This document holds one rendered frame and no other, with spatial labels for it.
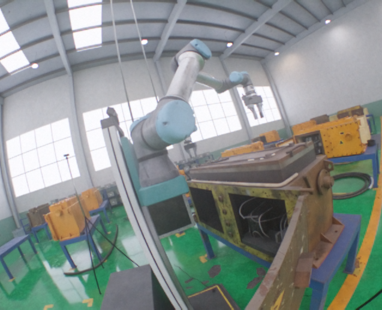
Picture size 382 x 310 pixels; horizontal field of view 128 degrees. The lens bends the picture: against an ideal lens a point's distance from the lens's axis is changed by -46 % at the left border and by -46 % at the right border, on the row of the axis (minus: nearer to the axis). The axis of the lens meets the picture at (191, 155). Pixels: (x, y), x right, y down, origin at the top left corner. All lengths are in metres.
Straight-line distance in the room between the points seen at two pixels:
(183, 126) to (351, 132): 3.21
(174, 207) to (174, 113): 1.66
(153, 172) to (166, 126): 0.18
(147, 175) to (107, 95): 10.84
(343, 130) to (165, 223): 3.26
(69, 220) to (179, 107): 3.56
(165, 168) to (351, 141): 3.27
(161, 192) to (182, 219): 1.56
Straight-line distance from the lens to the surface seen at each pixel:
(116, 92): 11.41
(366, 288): 1.94
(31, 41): 10.33
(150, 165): 0.57
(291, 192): 0.84
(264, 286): 0.40
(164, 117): 0.45
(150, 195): 0.56
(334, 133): 3.54
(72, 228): 3.86
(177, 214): 2.07
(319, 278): 1.17
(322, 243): 1.38
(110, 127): 0.75
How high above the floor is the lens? 1.53
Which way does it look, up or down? 1 degrees down
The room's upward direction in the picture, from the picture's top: 17 degrees counter-clockwise
